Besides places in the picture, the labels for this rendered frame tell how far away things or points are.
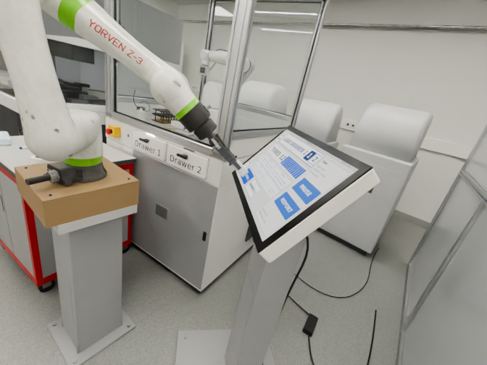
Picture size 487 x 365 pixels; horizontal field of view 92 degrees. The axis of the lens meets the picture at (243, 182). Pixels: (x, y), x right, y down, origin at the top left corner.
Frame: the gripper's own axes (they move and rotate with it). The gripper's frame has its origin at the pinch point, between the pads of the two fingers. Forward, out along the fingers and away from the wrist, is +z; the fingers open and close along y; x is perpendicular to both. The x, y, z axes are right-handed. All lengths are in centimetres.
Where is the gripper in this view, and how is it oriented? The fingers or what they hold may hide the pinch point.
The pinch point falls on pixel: (239, 167)
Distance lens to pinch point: 85.7
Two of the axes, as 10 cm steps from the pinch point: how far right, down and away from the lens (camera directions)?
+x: -7.7, 6.2, 1.3
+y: -1.6, -3.9, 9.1
